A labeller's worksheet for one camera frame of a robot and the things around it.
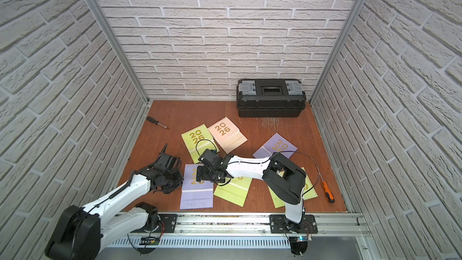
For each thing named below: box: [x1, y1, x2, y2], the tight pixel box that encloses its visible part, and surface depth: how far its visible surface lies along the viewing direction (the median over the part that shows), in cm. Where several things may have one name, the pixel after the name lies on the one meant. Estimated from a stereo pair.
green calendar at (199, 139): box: [181, 123, 221, 164], surface depth 102 cm
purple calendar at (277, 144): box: [252, 132, 298, 159], surface depth 99 cm
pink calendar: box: [207, 116, 248, 155], surface depth 103 cm
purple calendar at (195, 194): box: [179, 163, 214, 211], surface depth 83 cm
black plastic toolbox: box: [236, 78, 307, 118], surface depth 104 cm
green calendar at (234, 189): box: [213, 176, 253, 208], surface depth 84 cm
